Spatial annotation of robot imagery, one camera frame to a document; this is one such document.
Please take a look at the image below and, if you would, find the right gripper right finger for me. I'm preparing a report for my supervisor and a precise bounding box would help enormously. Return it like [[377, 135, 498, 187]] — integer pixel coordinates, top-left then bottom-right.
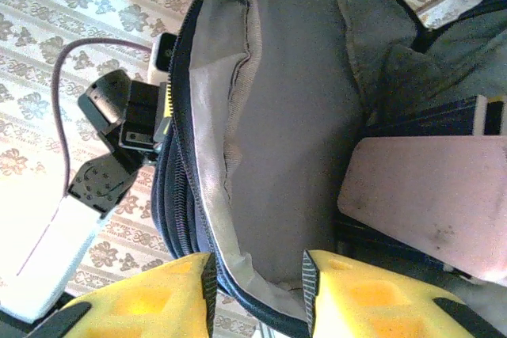
[[302, 249, 504, 338]]

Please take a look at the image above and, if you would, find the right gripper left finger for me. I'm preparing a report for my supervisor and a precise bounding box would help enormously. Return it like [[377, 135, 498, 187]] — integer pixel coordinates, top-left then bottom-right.
[[33, 252, 218, 338]]

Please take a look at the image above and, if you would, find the pink pencil case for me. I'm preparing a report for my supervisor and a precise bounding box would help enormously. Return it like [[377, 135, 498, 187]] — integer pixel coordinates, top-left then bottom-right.
[[336, 135, 507, 287]]

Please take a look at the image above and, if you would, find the navy blue backpack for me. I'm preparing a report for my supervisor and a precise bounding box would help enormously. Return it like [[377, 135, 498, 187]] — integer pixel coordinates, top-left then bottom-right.
[[150, 0, 507, 338]]

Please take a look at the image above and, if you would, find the blue book with yellow label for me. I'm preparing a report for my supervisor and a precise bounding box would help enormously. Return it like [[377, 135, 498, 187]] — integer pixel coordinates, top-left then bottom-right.
[[372, 94, 507, 138]]

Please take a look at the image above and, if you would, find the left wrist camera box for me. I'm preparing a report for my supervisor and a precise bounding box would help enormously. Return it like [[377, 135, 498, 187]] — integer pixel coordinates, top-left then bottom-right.
[[149, 32, 178, 82]]

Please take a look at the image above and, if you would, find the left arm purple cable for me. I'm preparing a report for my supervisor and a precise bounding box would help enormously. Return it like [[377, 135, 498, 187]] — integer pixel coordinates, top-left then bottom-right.
[[51, 36, 154, 192]]

